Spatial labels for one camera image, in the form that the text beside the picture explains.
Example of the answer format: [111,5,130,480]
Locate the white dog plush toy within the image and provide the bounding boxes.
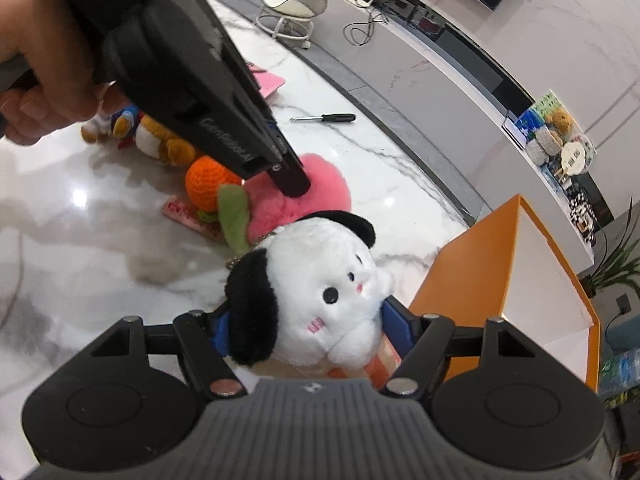
[223,211,396,367]

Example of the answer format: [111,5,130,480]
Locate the pink card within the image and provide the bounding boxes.
[162,195,226,241]

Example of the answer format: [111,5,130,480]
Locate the duck plush with blue hat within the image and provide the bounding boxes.
[80,97,146,151]

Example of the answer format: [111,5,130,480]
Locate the white knitted pot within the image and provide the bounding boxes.
[525,126,563,166]

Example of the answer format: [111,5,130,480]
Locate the pink pouch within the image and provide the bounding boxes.
[247,62,287,106]

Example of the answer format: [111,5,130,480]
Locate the person's left hand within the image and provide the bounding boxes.
[0,0,121,147]

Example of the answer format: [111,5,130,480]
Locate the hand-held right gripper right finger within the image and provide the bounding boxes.
[382,299,525,397]

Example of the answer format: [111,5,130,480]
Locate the white round stool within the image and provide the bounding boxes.
[255,0,328,51]

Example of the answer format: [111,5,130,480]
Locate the brown and white plush toy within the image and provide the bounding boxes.
[134,114,203,167]

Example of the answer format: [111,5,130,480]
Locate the orange cardboard box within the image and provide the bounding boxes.
[407,194,601,396]

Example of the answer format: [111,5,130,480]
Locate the potted plant with long leaves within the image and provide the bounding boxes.
[582,210,640,297]

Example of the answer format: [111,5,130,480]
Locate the black and white toy car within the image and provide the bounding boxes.
[567,180,613,246]

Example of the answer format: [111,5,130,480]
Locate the green painting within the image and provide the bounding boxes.
[529,91,571,121]

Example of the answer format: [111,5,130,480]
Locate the orange crochet tangerine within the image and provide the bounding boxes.
[185,156,246,211]

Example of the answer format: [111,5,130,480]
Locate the pink plush toy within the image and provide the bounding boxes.
[217,152,353,253]

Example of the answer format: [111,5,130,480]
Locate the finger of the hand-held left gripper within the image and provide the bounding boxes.
[220,42,312,199]

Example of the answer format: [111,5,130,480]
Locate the white marble TV cabinet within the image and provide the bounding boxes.
[200,0,598,281]

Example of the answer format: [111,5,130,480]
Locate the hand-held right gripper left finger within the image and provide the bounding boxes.
[90,309,247,398]

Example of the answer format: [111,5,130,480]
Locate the brown teddy bear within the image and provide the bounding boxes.
[545,107,576,137]

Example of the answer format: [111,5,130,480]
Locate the green-edged round paper fan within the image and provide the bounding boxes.
[572,132,597,165]

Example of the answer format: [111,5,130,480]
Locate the black screwdriver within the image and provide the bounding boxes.
[290,112,357,124]

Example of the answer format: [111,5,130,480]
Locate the black cable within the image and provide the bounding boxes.
[342,7,388,48]

